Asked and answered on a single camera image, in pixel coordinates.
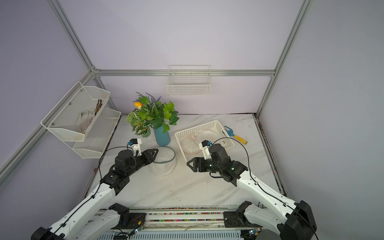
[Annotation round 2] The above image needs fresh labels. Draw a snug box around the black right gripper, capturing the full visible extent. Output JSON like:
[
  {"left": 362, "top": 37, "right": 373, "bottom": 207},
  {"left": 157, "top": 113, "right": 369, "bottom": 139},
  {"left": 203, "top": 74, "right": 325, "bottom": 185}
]
[{"left": 188, "top": 156, "right": 223, "bottom": 172}]

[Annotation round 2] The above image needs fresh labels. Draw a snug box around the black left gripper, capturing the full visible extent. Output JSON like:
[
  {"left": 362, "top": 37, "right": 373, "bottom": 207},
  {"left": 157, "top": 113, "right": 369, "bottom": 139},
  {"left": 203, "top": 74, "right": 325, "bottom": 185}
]
[{"left": 126, "top": 148, "right": 159, "bottom": 177}]

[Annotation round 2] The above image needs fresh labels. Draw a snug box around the white mesh laundry bag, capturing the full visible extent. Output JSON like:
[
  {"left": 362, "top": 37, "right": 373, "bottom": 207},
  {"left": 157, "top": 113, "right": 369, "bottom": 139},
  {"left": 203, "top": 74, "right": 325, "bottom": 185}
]
[
  {"left": 197, "top": 130, "right": 219, "bottom": 144},
  {"left": 150, "top": 147, "right": 176, "bottom": 176}
]

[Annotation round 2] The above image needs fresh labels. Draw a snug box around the pink rimmed mesh laundry bag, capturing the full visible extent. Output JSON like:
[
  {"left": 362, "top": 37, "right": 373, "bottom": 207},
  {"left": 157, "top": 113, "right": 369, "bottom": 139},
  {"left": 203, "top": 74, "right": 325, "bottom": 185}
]
[{"left": 181, "top": 134, "right": 201, "bottom": 155}]

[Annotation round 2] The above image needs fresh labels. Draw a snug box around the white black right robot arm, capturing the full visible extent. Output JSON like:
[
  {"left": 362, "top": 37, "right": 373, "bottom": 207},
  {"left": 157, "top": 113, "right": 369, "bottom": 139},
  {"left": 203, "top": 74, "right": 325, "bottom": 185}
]
[{"left": 187, "top": 141, "right": 317, "bottom": 240}]

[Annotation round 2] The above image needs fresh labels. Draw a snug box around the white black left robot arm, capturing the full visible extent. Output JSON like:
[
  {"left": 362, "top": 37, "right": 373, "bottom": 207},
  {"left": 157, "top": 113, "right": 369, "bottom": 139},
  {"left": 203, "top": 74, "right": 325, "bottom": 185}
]
[{"left": 31, "top": 149, "right": 159, "bottom": 240}]

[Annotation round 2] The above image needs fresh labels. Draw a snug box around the flat white mesh laundry bag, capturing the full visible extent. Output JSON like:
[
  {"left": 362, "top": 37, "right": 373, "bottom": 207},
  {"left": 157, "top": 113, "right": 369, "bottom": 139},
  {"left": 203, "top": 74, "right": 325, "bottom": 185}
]
[{"left": 197, "top": 130, "right": 219, "bottom": 144}]

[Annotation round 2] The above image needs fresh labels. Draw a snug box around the teal vase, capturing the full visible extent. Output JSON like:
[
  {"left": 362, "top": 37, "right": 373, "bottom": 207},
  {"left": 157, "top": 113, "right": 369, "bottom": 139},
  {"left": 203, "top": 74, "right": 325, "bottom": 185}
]
[{"left": 154, "top": 126, "right": 171, "bottom": 147}]

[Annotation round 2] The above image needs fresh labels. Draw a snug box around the cream perforated plastic basket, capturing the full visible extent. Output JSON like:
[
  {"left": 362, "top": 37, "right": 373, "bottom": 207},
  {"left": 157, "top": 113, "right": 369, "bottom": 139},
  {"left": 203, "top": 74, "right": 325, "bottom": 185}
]
[{"left": 175, "top": 120, "right": 235, "bottom": 162}]

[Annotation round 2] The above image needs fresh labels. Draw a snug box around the green artificial plant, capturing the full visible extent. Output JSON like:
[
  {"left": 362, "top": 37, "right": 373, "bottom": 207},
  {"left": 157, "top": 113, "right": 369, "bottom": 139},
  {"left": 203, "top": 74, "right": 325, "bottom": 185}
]
[{"left": 126, "top": 93, "right": 180, "bottom": 138}]

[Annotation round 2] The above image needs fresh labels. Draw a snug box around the blue yellow garden fork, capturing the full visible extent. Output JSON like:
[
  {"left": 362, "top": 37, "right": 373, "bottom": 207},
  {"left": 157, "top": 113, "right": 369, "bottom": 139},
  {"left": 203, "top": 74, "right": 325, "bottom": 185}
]
[{"left": 224, "top": 126, "right": 248, "bottom": 145}]

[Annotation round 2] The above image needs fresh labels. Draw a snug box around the clear glove in shelf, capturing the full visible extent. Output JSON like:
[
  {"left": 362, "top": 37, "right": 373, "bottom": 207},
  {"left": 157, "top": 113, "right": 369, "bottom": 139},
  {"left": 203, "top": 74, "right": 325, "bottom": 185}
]
[{"left": 75, "top": 109, "right": 96, "bottom": 134}]

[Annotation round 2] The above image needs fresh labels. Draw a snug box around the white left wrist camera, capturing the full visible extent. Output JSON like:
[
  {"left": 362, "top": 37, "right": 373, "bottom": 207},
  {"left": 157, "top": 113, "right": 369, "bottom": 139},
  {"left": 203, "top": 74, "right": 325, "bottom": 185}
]
[{"left": 127, "top": 139, "right": 142, "bottom": 157}]

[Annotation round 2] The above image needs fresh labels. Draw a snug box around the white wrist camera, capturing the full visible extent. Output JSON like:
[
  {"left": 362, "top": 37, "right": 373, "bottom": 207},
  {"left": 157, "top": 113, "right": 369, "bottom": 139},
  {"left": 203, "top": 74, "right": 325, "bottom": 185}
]
[
  {"left": 127, "top": 139, "right": 142, "bottom": 157},
  {"left": 199, "top": 140, "right": 212, "bottom": 160}
]

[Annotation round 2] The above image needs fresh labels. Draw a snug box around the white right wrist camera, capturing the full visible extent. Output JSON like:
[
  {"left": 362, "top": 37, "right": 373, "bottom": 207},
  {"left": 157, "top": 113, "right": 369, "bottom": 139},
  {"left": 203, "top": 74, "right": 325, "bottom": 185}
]
[{"left": 199, "top": 140, "right": 212, "bottom": 160}]

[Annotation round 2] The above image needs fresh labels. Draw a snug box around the white mesh lower wall shelf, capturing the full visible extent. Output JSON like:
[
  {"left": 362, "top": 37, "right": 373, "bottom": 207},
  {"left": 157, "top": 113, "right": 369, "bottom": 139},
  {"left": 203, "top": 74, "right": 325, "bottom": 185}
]
[{"left": 70, "top": 108, "right": 121, "bottom": 159}]

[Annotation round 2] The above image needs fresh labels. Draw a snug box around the white mesh wall shelf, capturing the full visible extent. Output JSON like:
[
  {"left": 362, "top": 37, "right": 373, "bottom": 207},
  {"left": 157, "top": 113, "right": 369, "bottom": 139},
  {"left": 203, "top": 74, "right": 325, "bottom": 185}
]
[
  {"left": 70, "top": 108, "right": 121, "bottom": 159},
  {"left": 41, "top": 82, "right": 110, "bottom": 142}
]

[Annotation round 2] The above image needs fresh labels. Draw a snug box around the white wire wall basket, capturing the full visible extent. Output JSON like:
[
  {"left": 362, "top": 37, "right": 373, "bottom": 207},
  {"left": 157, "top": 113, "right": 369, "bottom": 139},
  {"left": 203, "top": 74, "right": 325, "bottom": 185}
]
[{"left": 167, "top": 65, "right": 211, "bottom": 97}]

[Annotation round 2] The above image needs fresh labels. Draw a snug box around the white mesh upper wall shelf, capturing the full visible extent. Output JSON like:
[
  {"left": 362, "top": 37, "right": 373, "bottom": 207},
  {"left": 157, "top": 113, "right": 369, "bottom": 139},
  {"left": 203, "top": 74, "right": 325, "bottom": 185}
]
[{"left": 41, "top": 82, "right": 110, "bottom": 142}]

